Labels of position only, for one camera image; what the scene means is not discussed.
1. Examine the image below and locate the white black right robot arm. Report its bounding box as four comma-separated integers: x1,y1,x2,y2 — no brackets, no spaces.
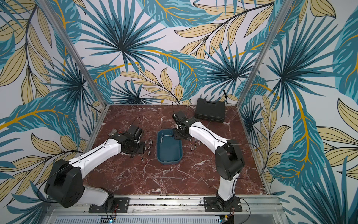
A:
172,111,245,202

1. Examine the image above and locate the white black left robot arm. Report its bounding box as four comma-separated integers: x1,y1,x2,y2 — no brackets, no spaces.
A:
44,132,144,211

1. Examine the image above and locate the teal plastic storage box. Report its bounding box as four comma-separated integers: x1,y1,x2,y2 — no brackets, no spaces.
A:
156,129,183,165

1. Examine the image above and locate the grey valve with red handwheel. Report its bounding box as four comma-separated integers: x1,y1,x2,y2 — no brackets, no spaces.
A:
108,129,118,137

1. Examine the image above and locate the black plastic tool case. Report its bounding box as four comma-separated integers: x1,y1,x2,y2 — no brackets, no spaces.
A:
194,98,226,123

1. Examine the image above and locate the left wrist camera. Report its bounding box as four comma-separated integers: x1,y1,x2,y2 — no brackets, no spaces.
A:
127,125,143,141

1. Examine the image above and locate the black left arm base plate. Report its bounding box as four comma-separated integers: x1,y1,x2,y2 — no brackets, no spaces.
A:
89,197,130,214

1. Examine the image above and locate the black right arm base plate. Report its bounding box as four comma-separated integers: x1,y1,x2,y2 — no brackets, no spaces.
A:
202,196,242,212

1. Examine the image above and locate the aluminium left corner post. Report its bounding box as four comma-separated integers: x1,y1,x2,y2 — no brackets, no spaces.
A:
36,0,107,106

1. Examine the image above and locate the aluminium corner post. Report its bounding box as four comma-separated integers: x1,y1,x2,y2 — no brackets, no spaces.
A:
236,0,294,108
36,0,107,106

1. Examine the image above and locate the aluminium front rail frame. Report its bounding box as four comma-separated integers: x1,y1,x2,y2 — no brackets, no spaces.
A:
42,195,289,224

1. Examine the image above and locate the aluminium right corner post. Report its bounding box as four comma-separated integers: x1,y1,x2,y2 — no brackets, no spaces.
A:
236,0,294,108

